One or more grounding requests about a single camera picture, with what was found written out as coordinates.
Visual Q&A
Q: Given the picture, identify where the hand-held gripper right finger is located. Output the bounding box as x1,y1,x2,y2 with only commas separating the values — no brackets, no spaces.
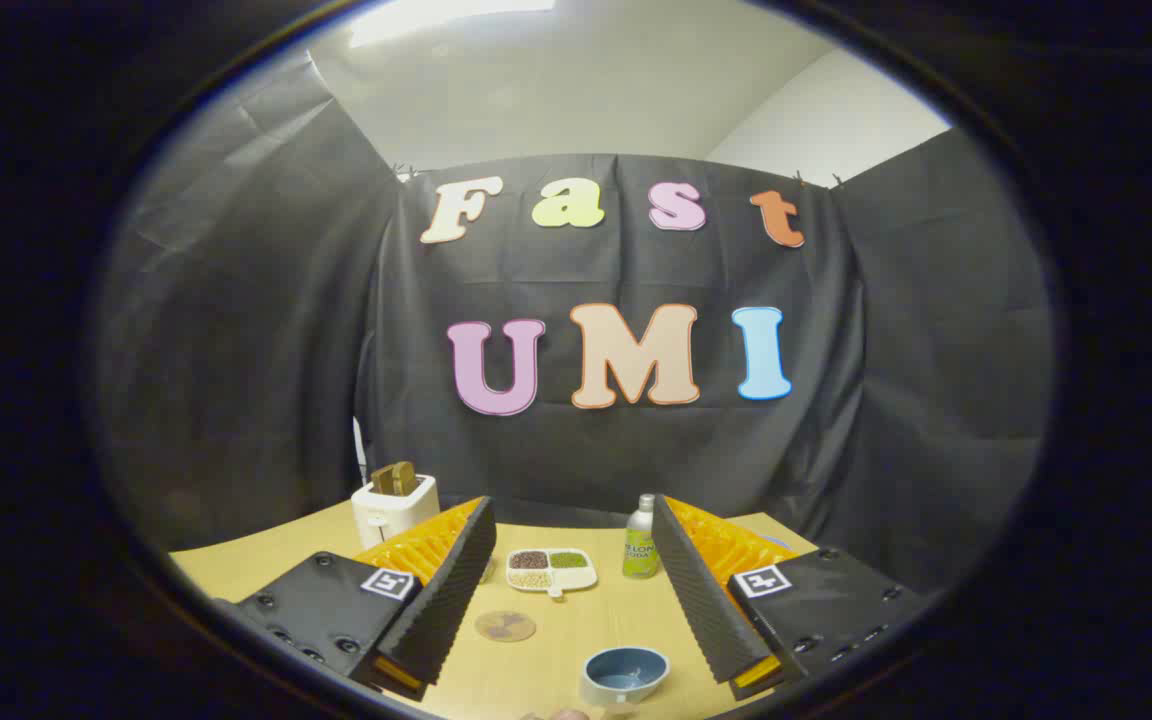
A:
652,494,927,701

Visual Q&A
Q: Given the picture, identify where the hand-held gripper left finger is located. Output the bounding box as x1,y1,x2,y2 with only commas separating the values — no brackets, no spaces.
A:
236,495,498,701

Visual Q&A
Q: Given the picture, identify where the round wooden coaster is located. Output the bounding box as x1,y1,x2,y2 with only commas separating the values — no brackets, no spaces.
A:
475,611,537,643

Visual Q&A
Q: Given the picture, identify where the pale blue cup wooden handle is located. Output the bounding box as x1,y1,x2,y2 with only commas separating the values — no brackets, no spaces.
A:
581,647,670,706

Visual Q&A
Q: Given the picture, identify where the green soda bottle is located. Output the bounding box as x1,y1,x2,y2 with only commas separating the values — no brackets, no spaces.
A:
623,494,659,579

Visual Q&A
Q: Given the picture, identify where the white divided dish of beans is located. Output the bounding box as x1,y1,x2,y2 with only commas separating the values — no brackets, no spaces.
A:
506,548,598,599

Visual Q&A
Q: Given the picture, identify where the white toaster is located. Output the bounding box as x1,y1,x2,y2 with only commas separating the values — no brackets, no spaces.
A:
351,475,439,549

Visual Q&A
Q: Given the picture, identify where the light wooden table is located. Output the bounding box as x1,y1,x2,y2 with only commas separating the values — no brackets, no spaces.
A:
168,500,822,720

